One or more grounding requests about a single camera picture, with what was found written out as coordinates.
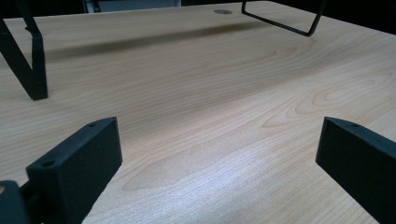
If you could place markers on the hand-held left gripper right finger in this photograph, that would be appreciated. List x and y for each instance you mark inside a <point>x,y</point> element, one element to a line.
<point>361,161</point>

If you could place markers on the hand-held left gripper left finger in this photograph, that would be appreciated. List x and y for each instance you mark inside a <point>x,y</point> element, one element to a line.
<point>77,168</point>

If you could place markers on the black shelf with metal legs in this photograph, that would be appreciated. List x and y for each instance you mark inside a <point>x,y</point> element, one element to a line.
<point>35,77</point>

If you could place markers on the grey round table cap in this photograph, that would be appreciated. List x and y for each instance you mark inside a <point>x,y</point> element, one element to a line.
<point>223,11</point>

